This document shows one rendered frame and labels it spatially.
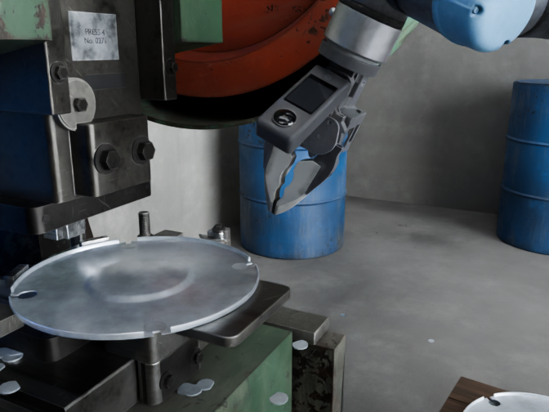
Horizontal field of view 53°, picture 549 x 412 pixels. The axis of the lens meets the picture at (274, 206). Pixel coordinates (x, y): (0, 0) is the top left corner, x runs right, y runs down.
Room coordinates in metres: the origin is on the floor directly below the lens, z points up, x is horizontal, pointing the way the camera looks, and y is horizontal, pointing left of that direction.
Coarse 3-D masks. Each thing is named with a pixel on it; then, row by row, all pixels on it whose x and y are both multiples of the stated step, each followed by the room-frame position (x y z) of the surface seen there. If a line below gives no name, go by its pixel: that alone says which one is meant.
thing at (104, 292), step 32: (64, 256) 0.70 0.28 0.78; (96, 256) 0.70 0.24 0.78; (128, 256) 0.70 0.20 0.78; (160, 256) 0.70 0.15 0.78; (192, 256) 0.70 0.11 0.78; (224, 256) 0.70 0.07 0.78; (32, 288) 0.60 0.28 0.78; (64, 288) 0.60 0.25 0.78; (96, 288) 0.59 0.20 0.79; (128, 288) 0.59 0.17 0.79; (160, 288) 0.59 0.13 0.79; (192, 288) 0.60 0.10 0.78; (224, 288) 0.60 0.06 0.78; (256, 288) 0.60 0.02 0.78; (32, 320) 0.52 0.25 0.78; (64, 320) 0.52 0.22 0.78; (96, 320) 0.52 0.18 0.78; (128, 320) 0.52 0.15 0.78; (160, 320) 0.52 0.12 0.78; (192, 320) 0.52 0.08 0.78
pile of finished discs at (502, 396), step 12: (492, 396) 0.95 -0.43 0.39; (504, 396) 0.95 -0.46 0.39; (516, 396) 0.95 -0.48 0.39; (528, 396) 0.95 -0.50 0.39; (540, 396) 0.95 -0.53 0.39; (468, 408) 0.92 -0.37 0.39; (480, 408) 0.92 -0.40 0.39; (492, 408) 0.92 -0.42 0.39; (504, 408) 0.92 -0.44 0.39; (516, 408) 0.92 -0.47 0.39; (528, 408) 0.92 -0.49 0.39; (540, 408) 0.92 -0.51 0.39
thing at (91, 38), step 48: (96, 0) 0.65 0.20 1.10; (96, 48) 0.64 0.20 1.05; (96, 96) 0.64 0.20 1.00; (0, 144) 0.61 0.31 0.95; (48, 144) 0.58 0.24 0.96; (96, 144) 0.59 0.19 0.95; (144, 144) 0.65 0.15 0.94; (0, 192) 0.62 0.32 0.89; (48, 192) 0.58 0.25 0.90; (96, 192) 0.59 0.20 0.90
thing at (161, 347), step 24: (264, 288) 0.60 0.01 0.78; (288, 288) 0.60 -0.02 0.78; (240, 312) 0.54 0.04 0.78; (264, 312) 0.54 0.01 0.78; (168, 336) 0.58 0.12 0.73; (192, 336) 0.51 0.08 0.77; (216, 336) 0.49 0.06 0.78; (240, 336) 0.50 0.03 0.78; (144, 360) 0.56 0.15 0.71; (168, 360) 0.58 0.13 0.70; (192, 360) 0.62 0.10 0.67; (144, 384) 0.56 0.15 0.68; (168, 384) 0.56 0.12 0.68
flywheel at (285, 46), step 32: (224, 0) 0.99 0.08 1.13; (256, 0) 0.97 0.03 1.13; (288, 0) 0.94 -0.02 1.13; (320, 0) 0.88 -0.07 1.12; (224, 32) 1.00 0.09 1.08; (256, 32) 0.97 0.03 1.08; (288, 32) 0.90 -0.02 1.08; (320, 32) 0.88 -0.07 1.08; (192, 64) 0.98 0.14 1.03; (224, 64) 0.95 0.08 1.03; (256, 64) 0.93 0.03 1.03; (288, 64) 0.90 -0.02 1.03; (320, 64) 0.94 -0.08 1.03; (224, 96) 0.99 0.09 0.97
